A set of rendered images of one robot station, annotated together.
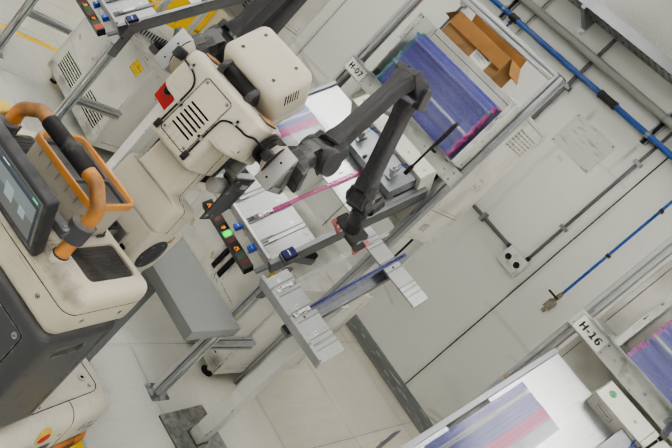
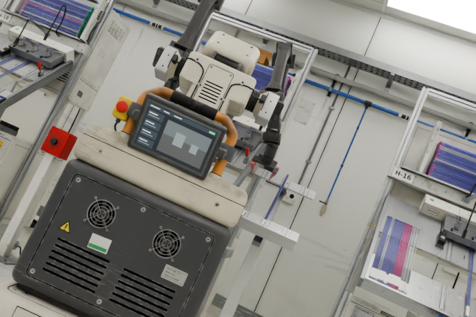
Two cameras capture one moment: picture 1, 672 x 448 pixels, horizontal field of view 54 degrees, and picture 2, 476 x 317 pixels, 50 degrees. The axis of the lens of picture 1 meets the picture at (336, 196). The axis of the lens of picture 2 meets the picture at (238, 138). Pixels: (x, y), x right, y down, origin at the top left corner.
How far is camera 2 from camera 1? 1.21 m
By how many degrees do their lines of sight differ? 27
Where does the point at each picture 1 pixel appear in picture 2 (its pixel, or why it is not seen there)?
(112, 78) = not seen: outside the picture
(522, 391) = (391, 219)
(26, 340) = (219, 237)
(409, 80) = (290, 48)
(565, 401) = (411, 216)
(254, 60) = (229, 47)
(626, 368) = (430, 183)
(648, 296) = (414, 147)
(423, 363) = (260, 290)
